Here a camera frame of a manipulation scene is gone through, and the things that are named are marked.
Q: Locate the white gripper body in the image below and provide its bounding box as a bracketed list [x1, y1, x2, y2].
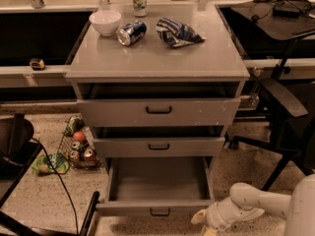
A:
[205, 198, 264, 231]

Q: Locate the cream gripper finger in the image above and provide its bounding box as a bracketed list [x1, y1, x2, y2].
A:
[191, 209, 207, 224]
[201, 226, 218, 236]

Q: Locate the grey bottom drawer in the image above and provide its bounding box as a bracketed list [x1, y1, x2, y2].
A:
[96, 156, 215, 216]

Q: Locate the grey drawer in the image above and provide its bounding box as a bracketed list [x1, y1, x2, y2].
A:
[94, 126, 224, 157]
[96, 156, 215, 216]
[78, 83, 239, 127]

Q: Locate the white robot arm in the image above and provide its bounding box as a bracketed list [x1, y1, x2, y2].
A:
[191, 174, 315, 236]

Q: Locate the grey middle drawer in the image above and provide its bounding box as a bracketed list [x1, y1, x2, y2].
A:
[94, 126, 224, 157]

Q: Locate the grey top drawer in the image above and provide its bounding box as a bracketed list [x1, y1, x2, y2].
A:
[78, 83, 239, 127]

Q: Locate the grey drawer cabinet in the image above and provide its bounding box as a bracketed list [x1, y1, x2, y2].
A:
[64, 2, 251, 169]

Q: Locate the red soda can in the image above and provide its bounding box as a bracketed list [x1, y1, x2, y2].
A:
[84, 148, 96, 162]

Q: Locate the black office chair right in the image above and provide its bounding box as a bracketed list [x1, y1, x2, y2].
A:
[228, 38, 315, 191]

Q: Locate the silver soda can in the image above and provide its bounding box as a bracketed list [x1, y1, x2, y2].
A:
[69, 150, 80, 163]

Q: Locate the orange fruit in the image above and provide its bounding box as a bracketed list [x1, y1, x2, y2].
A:
[73, 131, 86, 143]

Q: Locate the green chip bag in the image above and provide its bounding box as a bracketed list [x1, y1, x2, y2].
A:
[63, 116, 85, 137]

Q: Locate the blue white chip bag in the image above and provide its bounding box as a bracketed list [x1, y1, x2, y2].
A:
[156, 18, 206, 47]

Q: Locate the black chair left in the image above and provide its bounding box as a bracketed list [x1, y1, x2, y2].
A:
[0, 113, 99, 236]

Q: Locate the blue soda can lying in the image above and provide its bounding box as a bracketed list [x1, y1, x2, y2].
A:
[117, 20, 147, 46]

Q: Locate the black side table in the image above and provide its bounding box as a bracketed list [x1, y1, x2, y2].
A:
[229, 0, 315, 41]

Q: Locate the black power adapter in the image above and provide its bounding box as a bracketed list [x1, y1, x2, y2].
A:
[273, 1, 300, 18]

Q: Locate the white bowl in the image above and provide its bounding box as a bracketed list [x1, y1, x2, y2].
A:
[89, 10, 122, 36]

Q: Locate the yellow tape measure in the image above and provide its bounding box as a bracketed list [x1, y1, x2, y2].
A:
[30, 58, 45, 71]

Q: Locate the green white upright can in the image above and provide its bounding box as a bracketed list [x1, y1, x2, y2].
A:
[133, 0, 147, 17]

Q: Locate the wire basket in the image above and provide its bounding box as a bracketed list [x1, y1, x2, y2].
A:
[58, 127, 99, 169]

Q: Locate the black cable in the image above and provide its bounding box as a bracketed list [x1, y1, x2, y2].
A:
[31, 137, 80, 236]

